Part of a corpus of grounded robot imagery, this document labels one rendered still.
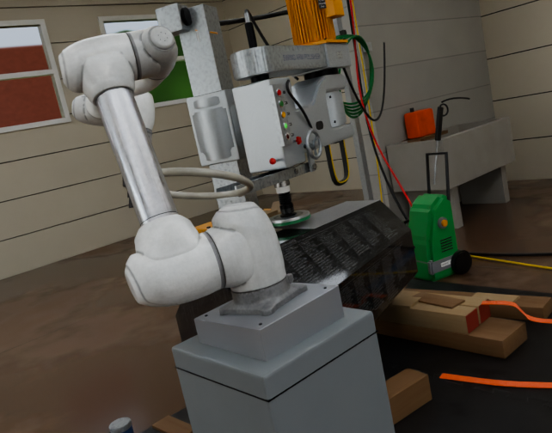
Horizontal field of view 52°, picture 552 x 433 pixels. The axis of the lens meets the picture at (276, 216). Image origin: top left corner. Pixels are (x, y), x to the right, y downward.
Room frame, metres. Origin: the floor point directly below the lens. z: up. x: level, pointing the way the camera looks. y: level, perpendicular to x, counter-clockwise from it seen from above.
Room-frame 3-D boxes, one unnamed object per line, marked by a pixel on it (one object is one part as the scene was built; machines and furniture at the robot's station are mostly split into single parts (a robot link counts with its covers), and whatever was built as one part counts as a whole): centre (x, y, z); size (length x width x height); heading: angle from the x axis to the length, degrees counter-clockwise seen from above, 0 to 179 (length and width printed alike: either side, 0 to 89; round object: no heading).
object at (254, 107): (2.85, -0.11, 1.30); 0.36 x 0.22 x 0.45; 147
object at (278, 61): (3.08, -0.25, 1.60); 0.96 x 0.25 x 0.17; 147
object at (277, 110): (2.67, -0.12, 1.35); 0.08 x 0.03 x 0.28; 147
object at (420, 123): (5.70, -1.64, 1.00); 0.50 x 0.22 x 0.33; 130
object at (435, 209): (3.96, -1.08, 0.43); 0.35 x 0.35 x 0.87; 24
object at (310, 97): (3.11, -0.29, 1.28); 0.74 x 0.23 x 0.49; 147
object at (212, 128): (3.43, 0.02, 1.34); 0.74 x 0.34 x 0.25; 78
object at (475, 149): (5.62, -1.87, 0.43); 1.30 x 0.62 x 0.86; 130
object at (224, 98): (3.48, 0.21, 1.36); 0.35 x 0.35 x 0.41
